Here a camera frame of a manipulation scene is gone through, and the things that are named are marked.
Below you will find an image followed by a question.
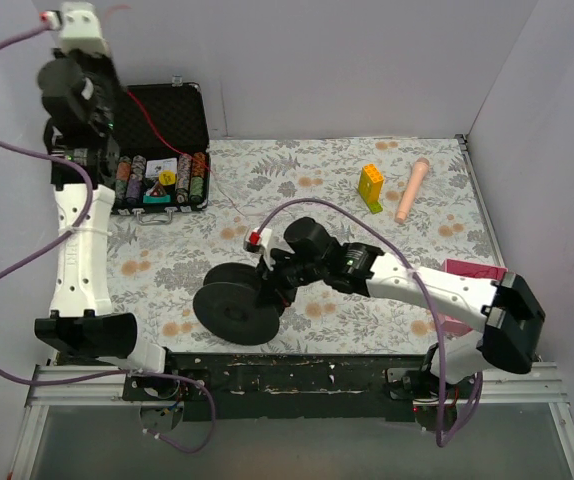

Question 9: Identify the yellow toy brick tower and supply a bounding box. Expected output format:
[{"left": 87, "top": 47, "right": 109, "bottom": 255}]
[{"left": 357, "top": 164, "right": 384, "bottom": 204}]

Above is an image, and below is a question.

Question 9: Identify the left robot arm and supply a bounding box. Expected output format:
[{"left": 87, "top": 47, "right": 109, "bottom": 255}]
[{"left": 34, "top": 49, "right": 180, "bottom": 400}]

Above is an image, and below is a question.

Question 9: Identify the black front base bar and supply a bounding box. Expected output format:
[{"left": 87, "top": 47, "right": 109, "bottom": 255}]
[{"left": 123, "top": 353, "right": 438, "bottom": 430}]

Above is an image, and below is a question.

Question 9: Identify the pink plastic box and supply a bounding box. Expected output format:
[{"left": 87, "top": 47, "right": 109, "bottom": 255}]
[{"left": 439, "top": 259, "right": 508, "bottom": 337}]

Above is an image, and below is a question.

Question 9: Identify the black poker chip case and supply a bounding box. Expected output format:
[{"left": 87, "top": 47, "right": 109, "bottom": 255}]
[{"left": 112, "top": 80, "right": 211, "bottom": 222}]

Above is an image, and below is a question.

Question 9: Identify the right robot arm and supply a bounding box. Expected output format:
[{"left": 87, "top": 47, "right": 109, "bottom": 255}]
[{"left": 245, "top": 217, "right": 545, "bottom": 398}]

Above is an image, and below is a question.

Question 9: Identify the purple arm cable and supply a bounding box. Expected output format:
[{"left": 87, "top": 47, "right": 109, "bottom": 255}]
[
  {"left": 256, "top": 198, "right": 484, "bottom": 449},
  {"left": 0, "top": 24, "right": 217, "bottom": 454}
]

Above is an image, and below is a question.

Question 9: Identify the red thin cable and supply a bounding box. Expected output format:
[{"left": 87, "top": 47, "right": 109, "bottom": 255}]
[{"left": 104, "top": 4, "right": 268, "bottom": 219}]

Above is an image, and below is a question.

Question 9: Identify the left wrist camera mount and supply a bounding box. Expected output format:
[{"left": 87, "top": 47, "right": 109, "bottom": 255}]
[{"left": 40, "top": 1, "right": 111, "bottom": 58}]

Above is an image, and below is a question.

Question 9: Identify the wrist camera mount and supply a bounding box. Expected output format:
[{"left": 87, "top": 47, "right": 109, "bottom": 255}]
[
  {"left": 40, "top": 1, "right": 111, "bottom": 58},
  {"left": 243, "top": 227, "right": 277, "bottom": 270}
]

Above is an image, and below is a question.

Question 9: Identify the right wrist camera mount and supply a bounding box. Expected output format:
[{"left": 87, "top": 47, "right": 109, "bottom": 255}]
[{"left": 243, "top": 227, "right": 277, "bottom": 270}]

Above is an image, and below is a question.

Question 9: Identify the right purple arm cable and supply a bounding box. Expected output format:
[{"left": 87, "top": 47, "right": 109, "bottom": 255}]
[{"left": 256, "top": 198, "right": 484, "bottom": 449}]

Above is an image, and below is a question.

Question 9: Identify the black cable spool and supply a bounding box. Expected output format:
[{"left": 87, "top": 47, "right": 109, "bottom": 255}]
[{"left": 193, "top": 263, "right": 281, "bottom": 346}]

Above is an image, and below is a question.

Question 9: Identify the beige toy microphone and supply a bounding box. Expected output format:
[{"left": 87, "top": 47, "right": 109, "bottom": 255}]
[{"left": 395, "top": 158, "right": 430, "bottom": 224}]

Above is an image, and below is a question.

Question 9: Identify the floral table mat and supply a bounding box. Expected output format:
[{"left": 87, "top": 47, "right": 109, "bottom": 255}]
[{"left": 107, "top": 138, "right": 501, "bottom": 353}]

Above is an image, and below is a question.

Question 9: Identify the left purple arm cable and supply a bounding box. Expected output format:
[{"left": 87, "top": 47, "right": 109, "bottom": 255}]
[{"left": 0, "top": 24, "right": 217, "bottom": 454}]

